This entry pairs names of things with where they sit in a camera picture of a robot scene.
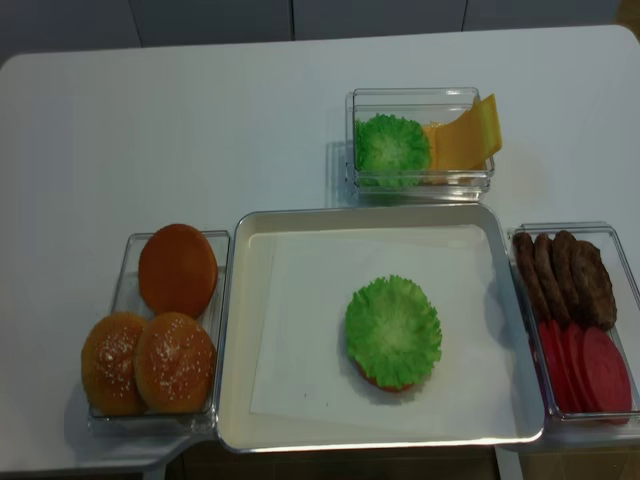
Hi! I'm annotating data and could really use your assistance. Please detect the white parchment paper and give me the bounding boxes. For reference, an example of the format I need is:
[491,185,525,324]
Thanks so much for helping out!
[251,225,516,438]

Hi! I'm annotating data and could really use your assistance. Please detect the plain brown bun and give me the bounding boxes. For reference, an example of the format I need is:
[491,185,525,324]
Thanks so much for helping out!
[138,224,218,318]

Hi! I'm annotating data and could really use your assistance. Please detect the sesame bun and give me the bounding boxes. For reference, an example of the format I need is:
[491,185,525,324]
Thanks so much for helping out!
[134,312,217,414]
[81,312,147,416]

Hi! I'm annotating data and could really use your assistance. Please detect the green lettuce in container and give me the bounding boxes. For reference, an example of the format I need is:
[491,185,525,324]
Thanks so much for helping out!
[355,114,431,189]

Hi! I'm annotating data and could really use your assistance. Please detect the clear lettuce cheese container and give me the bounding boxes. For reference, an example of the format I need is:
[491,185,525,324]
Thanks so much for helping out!
[345,87,495,202]

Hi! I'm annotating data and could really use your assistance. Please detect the brown meat patty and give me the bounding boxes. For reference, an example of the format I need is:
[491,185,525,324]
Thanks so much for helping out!
[552,230,581,320]
[512,232,551,323]
[534,233,571,328]
[570,240,617,331]

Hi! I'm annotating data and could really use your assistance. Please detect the metal baking tray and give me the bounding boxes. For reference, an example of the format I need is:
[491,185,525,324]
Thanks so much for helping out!
[216,203,545,453]

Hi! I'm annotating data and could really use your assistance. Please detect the green lettuce leaf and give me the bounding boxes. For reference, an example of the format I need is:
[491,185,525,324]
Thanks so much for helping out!
[345,275,442,385]

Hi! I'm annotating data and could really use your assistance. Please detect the yellow cheese slices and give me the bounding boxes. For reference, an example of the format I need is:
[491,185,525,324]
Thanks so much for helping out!
[422,94,503,171]

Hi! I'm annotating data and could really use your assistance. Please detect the clear patty tomato container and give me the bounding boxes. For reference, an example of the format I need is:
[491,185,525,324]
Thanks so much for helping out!
[508,221,639,444]

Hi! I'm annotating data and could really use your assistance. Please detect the bottom bun half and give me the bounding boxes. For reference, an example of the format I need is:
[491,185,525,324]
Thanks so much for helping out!
[354,361,418,394]

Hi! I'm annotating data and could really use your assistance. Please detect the clear plastic bun container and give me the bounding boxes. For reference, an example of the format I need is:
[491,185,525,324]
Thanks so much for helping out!
[88,230,230,437]

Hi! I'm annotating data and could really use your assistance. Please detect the right sesame bun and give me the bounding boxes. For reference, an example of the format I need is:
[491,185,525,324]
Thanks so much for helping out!
[134,312,217,414]

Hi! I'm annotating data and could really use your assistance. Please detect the left sesame bun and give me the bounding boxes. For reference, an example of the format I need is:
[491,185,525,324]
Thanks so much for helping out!
[81,312,147,416]

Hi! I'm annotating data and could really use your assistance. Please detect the red tomato slices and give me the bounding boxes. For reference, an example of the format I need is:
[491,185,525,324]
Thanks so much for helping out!
[537,320,637,425]

